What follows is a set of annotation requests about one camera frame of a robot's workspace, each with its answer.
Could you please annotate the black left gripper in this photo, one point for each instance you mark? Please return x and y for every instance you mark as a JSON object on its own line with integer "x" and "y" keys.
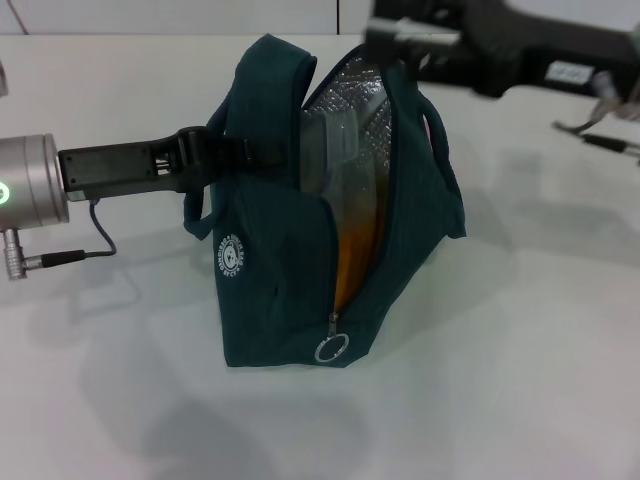
{"x": 110, "y": 167}

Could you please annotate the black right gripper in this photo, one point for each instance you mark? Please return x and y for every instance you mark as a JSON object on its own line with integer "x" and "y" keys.
{"x": 525, "y": 35}

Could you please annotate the dark teal lunch bag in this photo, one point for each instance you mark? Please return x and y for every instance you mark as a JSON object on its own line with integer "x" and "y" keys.
{"x": 270, "y": 260}

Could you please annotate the clear blue-rimmed food container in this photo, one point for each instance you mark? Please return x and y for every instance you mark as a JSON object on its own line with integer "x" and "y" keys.
{"x": 325, "y": 150}

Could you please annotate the yellow banana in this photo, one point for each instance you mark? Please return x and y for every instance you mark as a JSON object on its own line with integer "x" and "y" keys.
{"x": 357, "y": 240}

